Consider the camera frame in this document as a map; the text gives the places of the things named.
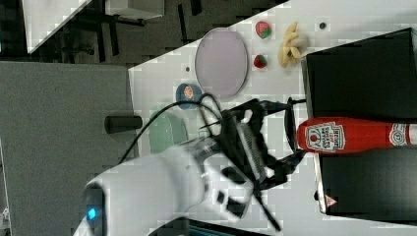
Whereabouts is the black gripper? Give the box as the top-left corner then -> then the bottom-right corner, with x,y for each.
221,98 -> 307,190

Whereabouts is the red ketchup bottle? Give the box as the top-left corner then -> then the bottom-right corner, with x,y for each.
296,117 -> 417,154

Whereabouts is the black cylinder robot base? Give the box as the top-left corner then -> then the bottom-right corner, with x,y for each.
104,116 -> 143,134

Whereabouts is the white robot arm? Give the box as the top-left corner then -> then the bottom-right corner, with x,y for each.
73,98 -> 304,236

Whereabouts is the silver toaster oven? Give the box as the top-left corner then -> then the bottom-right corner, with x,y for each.
297,28 -> 417,225

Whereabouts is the small red strawberry toy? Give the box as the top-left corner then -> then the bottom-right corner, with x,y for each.
254,54 -> 268,69

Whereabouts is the blue bowl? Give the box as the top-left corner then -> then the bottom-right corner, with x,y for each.
176,84 -> 202,110

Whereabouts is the yellow peeled banana toy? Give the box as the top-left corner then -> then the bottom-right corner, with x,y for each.
277,22 -> 308,68

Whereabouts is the grey round plate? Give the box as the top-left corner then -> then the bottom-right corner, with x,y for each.
195,28 -> 249,98

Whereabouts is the orange slice toy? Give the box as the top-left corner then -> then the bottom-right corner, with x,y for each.
184,86 -> 194,99

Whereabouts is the green perforated colander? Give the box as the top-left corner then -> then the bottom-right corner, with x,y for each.
149,111 -> 188,153

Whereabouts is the large red strawberry toy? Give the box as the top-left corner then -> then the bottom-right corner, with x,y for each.
255,21 -> 271,39

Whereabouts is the black oven door handle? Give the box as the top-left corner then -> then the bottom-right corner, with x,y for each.
284,97 -> 306,151

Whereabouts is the black cable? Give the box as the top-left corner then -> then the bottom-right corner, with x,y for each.
117,92 -> 224,165

